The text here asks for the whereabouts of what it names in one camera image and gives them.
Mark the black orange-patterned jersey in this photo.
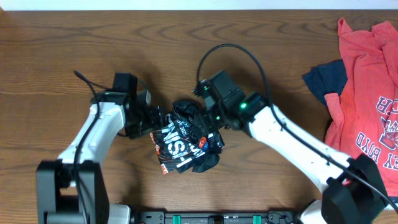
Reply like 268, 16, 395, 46
150, 100, 224, 175

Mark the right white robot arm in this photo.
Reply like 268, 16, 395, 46
200, 90, 392, 223

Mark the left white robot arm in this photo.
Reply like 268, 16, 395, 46
35, 90, 162, 223

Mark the navy blue garment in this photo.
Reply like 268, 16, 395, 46
302, 59, 348, 107

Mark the red printed t-shirt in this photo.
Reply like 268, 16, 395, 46
325, 18, 397, 197

